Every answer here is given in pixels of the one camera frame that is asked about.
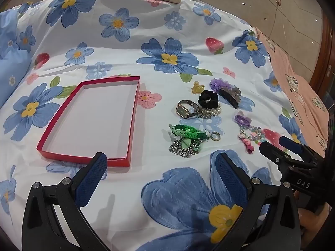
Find brown wooden furniture frame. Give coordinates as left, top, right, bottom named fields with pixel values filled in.
left=309, top=13, right=335, bottom=102

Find pastel beaded bracelet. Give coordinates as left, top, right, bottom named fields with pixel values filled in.
left=238, top=125, right=266, bottom=144

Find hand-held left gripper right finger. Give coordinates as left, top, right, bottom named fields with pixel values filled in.
left=209, top=152, right=302, bottom=251

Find light blue pillow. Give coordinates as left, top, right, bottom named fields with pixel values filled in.
left=0, top=9, right=33, bottom=108

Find pink bow hair clip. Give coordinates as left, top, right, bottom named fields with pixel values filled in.
left=242, top=139, right=255, bottom=154

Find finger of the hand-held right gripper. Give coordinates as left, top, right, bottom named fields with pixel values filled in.
left=278, top=135, right=325, bottom=164
left=259, top=141, right=295, bottom=173

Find person's right hand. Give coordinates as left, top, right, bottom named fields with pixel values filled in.
left=292, top=190, right=331, bottom=234

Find purple hair ties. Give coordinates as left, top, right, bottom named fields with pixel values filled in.
left=234, top=114, right=253, bottom=126

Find dark glitter claw clip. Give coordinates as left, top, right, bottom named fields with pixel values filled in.
left=218, top=85, right=242, bottom=109

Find green braided bracelet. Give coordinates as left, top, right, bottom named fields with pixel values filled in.
left=169, top=124, right=211, bottom=140

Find black scrunchie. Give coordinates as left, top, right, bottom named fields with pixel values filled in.
left=197, top=90, right=219, bottom=109

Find purple flower hair clip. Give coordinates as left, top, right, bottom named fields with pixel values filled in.
left=209, top=78, right=232, bottom=92

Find pink printed blanket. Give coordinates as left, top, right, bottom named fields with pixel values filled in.
left=253, top=27, right=330, bottom=149

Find red shallow cardboard box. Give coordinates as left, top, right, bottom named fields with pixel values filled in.
left=37, top=76, right=140, bottom=168

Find silver square wristwatch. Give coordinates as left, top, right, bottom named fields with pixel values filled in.
left=175, top=99, right=201, bottom=119

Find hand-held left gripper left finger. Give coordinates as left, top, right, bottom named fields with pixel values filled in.
left=22, top=152, right=111, bottom=251

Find blue floral bedsheet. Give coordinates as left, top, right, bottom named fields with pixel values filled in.
left=0, top=0, right=327, bottom=251

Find pearl bead bracelet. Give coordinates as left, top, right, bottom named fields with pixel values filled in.
left=195, top=105, right=222, bottom=119

